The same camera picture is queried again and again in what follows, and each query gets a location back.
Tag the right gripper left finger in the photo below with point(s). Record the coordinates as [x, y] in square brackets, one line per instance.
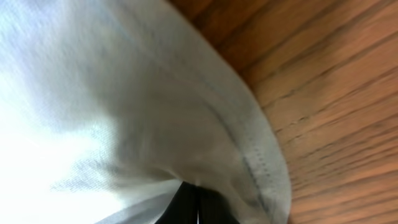
[183, 208]

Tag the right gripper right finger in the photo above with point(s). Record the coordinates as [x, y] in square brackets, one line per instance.
[213, 208]

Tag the light blue printed t-shirt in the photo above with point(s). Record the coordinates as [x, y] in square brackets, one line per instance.
[108, 106]

